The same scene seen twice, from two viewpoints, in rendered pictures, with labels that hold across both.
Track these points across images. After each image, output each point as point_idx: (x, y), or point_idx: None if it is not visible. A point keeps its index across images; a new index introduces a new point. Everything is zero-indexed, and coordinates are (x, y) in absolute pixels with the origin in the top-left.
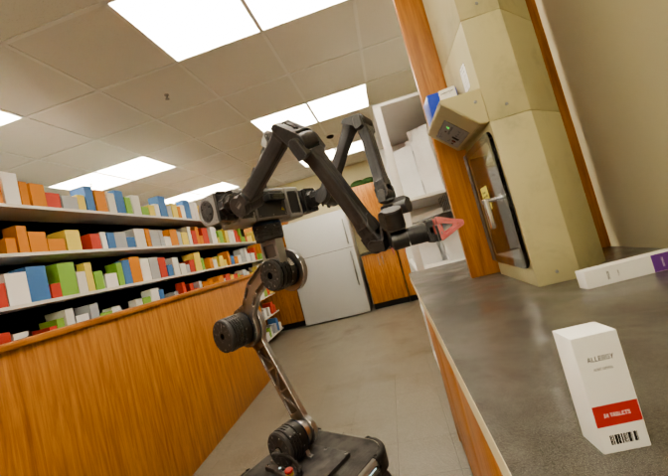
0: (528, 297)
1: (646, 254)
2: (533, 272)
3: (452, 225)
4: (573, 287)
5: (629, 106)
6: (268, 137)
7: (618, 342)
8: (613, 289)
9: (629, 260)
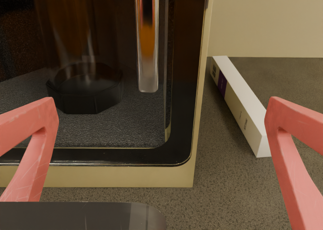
0: (271, 229)
1: (237, 78)
2: (187, 166)
3: (46, 133)
4: (247, 161)
5: None
6: None
7: None
8: (299, 143)
9: (254, 93)
